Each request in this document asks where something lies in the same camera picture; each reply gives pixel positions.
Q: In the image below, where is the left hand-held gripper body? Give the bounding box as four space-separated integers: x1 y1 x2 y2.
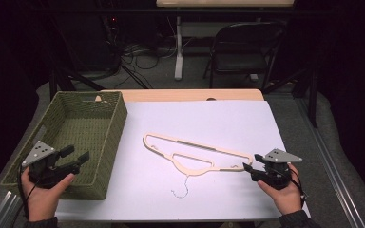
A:
21 140 81 190

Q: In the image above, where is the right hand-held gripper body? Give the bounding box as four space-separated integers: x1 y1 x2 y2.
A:
251 148 303 191

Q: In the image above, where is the green woven basket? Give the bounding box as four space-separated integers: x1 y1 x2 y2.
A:
0 90 128 201

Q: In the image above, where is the beige wooden clothes hanger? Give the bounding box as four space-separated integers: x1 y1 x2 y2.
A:
143 132 255 200

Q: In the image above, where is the person's right hand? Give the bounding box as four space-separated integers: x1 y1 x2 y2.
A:
257 162 303 217

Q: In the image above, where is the person's left hand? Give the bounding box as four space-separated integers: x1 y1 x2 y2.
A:
21 166 76 222

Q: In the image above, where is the person's left sleeve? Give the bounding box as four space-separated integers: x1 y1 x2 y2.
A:
22 216 59 228

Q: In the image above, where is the person's sleeve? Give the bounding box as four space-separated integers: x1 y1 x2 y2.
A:
22 216 59 228
278 209 321 228

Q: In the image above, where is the person's right sleeve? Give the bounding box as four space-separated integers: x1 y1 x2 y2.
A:
278 209 321 228

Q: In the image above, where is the white sheet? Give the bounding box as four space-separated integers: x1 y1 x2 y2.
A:
55 100 312 221

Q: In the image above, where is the black metal stand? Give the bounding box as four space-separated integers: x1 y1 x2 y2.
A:
46 18 106 102

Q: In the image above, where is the black folding chair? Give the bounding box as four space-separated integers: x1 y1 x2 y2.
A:
202 21 287 93

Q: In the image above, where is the white table leg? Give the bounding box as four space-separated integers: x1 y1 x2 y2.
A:
174 15 184 82

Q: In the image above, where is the right hand-held gripper cable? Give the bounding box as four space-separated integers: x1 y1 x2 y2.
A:
275 167 308 210

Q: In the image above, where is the hand-held gripper cable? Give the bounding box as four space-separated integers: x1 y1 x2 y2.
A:
275 167 308 210
10 161 32 228

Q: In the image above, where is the left hand-held gripper cable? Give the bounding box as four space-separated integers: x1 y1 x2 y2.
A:
10 161 32 228

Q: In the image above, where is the aluminium rail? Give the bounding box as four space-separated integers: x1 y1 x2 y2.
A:
294 94 365 228
0 189 22 228

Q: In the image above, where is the bundle of black cables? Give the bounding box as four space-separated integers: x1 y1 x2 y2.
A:
101 15 179 90

